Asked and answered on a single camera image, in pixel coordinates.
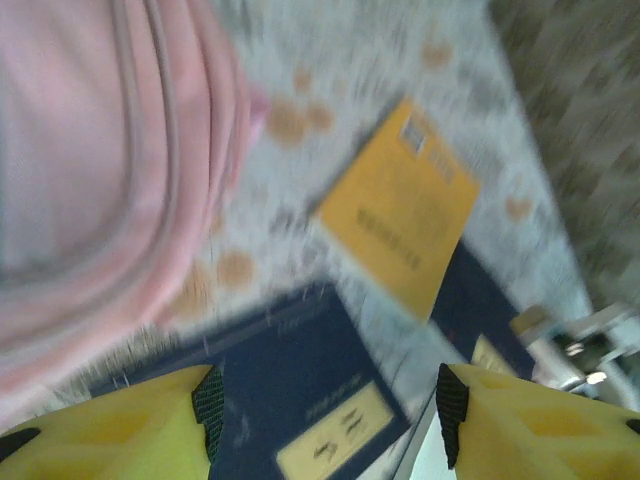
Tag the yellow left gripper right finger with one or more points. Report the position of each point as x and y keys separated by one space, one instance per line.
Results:
x=540 y=435

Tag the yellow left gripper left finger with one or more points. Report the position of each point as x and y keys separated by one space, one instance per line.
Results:
x=100 y=440

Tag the navy book with yellow label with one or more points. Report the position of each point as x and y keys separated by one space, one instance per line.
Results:
x=480 y=310
x=300 y=360

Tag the yellow paperback book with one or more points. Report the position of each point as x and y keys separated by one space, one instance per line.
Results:
x=395 y=210

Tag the pink student backpack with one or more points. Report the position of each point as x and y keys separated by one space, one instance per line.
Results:
x=100 y=150

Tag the floral table cover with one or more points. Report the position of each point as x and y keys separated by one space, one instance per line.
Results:
x=390 y=60

